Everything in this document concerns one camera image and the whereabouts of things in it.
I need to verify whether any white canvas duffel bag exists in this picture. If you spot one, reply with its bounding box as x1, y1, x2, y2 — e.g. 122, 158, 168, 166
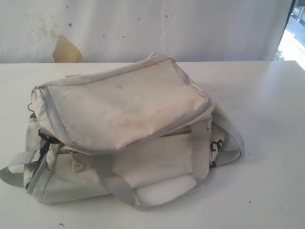
0, 53, 244, 208

